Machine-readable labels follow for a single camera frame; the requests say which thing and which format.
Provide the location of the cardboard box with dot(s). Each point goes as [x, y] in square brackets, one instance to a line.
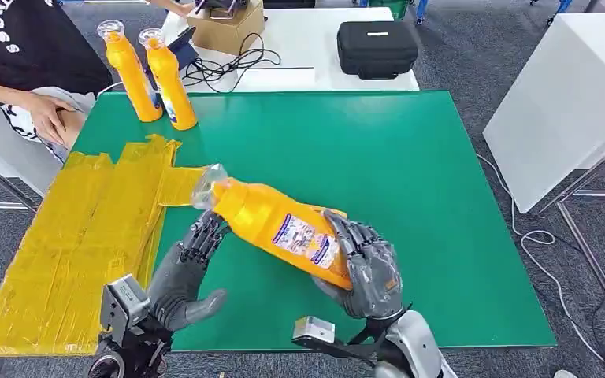
[229, 34]

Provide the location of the black device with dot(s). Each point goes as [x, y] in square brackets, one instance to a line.
[224, 6]

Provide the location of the person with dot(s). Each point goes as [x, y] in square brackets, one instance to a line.
[31, 47]

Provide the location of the grey metal table frame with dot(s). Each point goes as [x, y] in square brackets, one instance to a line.
[587, 175]

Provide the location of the orange drink bottle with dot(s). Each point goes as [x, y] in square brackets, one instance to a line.
[133, 78]
[174, 86]
[260, 219]

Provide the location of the blue tablet case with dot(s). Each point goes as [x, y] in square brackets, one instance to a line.
[186, 49]

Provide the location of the black carrying case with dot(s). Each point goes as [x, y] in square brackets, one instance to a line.
[377, 49]

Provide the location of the white side table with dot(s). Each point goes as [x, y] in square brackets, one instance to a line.
[558, 104]

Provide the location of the green basket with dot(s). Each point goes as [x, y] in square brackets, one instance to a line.
[390, 7]

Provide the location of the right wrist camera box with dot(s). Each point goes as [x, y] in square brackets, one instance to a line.
[313, 331]

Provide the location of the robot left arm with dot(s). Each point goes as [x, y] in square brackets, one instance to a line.
[135, 349]

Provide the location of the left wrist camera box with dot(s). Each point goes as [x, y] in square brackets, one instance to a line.
[125, 302]

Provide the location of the person's left hand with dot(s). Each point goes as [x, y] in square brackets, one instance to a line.
[185, 9]

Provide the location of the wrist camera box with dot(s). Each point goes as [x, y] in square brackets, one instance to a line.
[313, 331]
[125, 302]

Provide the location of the grey metal bench frame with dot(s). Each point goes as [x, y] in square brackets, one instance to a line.
[0, 180]

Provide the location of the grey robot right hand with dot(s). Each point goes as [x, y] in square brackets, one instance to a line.
[375, 276]

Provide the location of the small white object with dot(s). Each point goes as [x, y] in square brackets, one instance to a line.
[564, 374]

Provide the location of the person's right hand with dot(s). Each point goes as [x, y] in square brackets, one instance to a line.
[47, 117]

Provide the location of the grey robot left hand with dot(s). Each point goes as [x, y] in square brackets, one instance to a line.
[177, 289]

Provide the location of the green table mat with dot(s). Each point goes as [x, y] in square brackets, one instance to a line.
[386, 156]

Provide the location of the black rectangular object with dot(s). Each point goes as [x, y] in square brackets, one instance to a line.
[289, 3]

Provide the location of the yellow plastic sheet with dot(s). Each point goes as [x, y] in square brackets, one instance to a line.
[73, 235]

